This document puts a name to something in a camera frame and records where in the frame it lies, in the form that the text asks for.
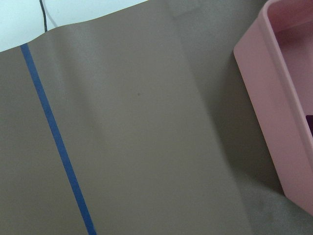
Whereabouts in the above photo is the pink plastic box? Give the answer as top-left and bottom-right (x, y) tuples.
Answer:
(233, 0), (313, 213)

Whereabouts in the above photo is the purple toy block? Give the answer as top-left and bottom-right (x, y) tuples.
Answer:
(306, 115), (313, 136)

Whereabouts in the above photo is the thin black cable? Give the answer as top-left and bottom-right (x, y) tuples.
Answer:
(39, 0), (48, 32)

